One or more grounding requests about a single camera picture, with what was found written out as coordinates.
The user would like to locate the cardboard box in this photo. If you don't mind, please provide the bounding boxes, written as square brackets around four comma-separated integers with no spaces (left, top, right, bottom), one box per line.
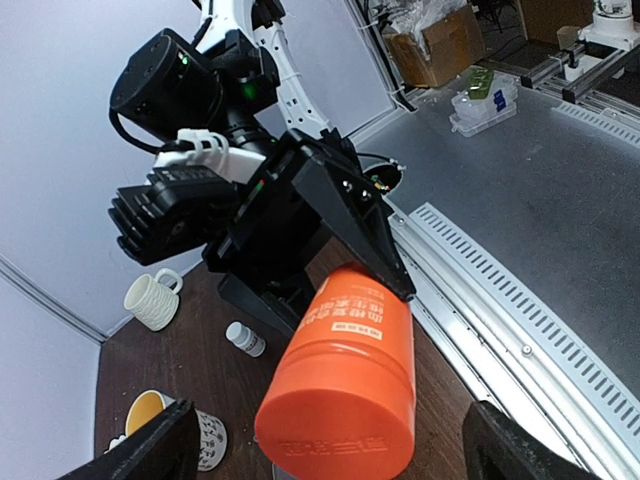
[384,4,486,88]

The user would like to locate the clear parts box outside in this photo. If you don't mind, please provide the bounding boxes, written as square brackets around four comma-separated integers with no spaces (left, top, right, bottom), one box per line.
[449,68,519,138]

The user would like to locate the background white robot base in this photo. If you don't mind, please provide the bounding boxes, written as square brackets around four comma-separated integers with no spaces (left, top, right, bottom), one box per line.
[578,0,639,51]

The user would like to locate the orange pill bottle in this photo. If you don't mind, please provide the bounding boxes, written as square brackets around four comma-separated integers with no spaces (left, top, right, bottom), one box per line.
[255,262,417,479]

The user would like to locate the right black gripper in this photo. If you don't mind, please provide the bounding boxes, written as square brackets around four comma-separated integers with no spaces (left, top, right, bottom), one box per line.
[203,145,415,338]

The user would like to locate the small white bottle right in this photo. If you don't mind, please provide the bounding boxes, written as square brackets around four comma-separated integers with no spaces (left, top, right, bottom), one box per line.
[225,321,266,358]

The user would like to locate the cream ribbed mug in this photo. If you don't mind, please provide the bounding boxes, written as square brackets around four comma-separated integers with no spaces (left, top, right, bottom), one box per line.
[123,268,184,332]

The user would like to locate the patterned mug yellow inside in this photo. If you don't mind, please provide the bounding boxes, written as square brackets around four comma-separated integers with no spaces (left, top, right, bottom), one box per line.
[105,390,228,479]

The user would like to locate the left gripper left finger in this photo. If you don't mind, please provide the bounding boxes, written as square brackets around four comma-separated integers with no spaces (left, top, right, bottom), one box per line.
[61,400,200,480]

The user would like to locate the front aluminium rail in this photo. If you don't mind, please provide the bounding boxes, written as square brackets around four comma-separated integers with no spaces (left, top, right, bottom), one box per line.
[389,204,639,479]

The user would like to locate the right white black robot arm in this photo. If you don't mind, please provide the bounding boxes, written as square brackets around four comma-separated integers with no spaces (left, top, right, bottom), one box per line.
[109,1,416,335]

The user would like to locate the right aluminium frame post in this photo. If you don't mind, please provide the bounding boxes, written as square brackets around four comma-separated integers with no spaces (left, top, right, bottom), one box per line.
[347,1,417,114]

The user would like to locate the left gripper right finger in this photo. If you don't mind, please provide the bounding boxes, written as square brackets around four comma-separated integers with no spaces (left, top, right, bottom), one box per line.
[462,401,601,479]

